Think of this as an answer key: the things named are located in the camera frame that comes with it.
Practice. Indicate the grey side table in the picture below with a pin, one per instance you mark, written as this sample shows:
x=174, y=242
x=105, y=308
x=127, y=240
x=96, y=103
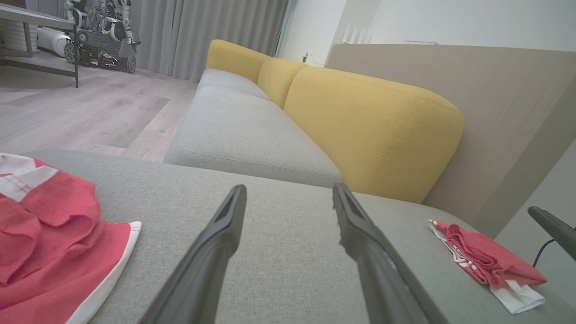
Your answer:
x=27, y=18

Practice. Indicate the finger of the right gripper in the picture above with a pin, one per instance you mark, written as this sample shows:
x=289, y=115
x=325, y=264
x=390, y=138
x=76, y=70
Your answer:
x=558, y=229

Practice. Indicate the white cylindrical appliance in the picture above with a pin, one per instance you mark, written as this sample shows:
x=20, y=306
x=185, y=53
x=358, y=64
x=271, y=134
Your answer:
x=54, y=41

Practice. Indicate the large grey sofa seat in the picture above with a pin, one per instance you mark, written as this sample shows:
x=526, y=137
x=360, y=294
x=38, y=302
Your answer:
x=288, y=270

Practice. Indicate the grey curtain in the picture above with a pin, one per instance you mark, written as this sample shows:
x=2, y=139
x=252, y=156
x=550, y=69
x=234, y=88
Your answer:
x=202, y=31

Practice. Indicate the red shorts with white trim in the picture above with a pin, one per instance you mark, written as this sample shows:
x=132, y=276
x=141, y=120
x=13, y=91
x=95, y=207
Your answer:
x=49, y=252

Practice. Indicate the red lettered jersey shirt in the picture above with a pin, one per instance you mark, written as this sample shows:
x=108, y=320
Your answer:
x=490, y=261

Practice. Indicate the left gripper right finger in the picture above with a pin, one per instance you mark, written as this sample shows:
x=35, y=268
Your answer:
x=382, y=279

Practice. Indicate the large yellow sofa back cushion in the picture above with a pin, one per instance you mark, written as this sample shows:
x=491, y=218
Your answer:
x=369, y=130

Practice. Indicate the parked wheeled robot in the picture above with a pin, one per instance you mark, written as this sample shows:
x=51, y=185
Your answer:
x=101, y=40

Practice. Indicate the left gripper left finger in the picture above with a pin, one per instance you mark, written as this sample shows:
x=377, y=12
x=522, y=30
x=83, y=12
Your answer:
x=202, y=270

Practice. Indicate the white wifi router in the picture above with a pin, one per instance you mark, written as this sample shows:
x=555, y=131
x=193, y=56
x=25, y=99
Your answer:
x=355, y=35

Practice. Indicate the beige wooden wall panel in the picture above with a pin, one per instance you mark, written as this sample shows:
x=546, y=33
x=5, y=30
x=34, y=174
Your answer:
x=495, y=112

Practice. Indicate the small grey sofa seat cushion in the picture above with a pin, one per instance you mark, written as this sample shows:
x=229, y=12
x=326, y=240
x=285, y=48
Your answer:
x=225, y=81

